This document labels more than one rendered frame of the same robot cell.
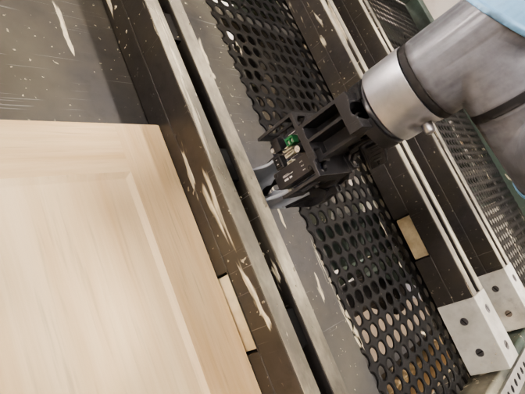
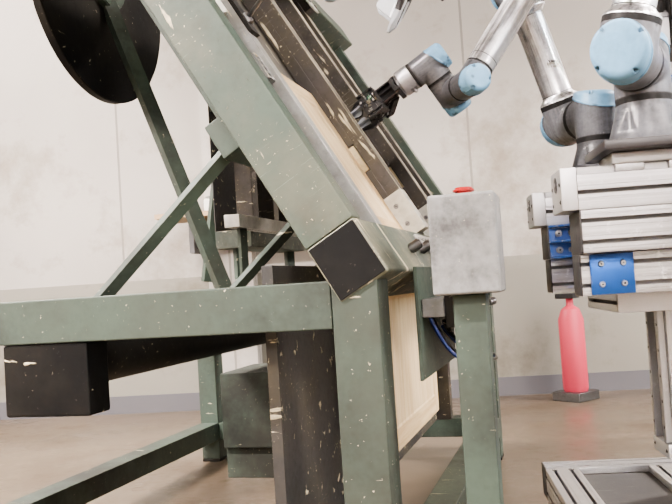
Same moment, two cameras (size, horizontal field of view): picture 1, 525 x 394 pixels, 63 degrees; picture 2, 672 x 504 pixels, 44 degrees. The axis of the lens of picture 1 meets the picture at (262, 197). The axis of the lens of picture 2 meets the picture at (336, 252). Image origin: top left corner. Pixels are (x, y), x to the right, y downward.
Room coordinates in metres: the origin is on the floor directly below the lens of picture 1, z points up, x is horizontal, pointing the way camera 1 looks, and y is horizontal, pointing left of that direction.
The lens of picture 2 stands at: (-1.56, 1.03, 0.78)
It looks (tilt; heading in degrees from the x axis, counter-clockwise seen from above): 2 degrees up; 335
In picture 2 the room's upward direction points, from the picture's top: 4 degrees counter-clockwise
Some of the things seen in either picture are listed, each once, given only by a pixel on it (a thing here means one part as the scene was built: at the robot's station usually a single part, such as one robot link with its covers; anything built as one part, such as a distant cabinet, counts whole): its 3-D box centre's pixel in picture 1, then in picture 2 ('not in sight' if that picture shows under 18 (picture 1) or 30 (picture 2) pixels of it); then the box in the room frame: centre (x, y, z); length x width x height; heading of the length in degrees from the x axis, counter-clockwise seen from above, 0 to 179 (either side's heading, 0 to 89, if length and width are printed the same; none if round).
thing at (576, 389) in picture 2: not in sight; (572, 346); (2.43, -2.36, 0.32); 0.29 x 0.28 x 0.64; 148
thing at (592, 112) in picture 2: not in sight; (594, 113); (0.17, -0.58, 1.20); 0.13 x 0.12 x 0.14; 172
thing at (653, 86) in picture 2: not in sight; (640, 66); (-0.26, -0.32, 1.20); 0.13 x 0.12 x 0.14; 123
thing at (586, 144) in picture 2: not in sight; (599, 155); (0.17, -0.58, 1.09); 0.15 x 0.15 x 0.10
